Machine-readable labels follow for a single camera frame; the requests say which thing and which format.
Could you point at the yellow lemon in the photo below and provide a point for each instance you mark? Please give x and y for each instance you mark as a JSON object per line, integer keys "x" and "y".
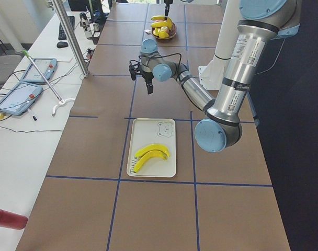
{"x": 163, "y": 34}

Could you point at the brown wicker basket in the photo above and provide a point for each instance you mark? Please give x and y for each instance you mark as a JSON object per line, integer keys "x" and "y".
{"x": 172, "y": 32}

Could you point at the red fire extinguisher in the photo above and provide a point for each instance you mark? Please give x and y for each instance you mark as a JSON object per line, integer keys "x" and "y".
{"x": 12, "y": 221}

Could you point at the yellow star fruit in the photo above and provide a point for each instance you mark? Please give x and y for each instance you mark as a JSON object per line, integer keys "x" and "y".
{"x": 156, "y": 31}

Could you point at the cream bear tray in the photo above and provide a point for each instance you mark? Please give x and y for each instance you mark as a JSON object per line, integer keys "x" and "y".
{"x": 153, "y": 131}

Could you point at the pale peach fruit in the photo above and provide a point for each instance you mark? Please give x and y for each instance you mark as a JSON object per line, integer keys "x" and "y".
{"x": 165, "y": 28}

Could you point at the lower blue teach pendant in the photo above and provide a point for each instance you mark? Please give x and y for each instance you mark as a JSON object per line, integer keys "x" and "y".
{"x": 20, "y": 98}

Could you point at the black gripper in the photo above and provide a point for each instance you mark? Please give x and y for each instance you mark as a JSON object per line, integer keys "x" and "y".
{"x": 167, "y": 5}
{"x": 147, "y": 76}

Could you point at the black computer mouse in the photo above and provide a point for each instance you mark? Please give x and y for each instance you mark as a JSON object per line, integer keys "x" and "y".
{"x": 62, "y": 44}

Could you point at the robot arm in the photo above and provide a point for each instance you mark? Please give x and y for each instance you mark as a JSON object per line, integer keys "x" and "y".
{"x": 246, "y": 29}

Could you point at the aluminium frame post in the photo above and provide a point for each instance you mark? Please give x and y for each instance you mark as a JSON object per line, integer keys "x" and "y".
{"x": 69, "y": 31}

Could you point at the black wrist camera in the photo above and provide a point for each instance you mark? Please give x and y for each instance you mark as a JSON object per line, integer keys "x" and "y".
{"x": 134, "y": 70}

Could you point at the silver rod on stand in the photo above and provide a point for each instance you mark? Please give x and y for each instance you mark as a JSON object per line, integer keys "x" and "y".
{"x": 61, "y": 102}

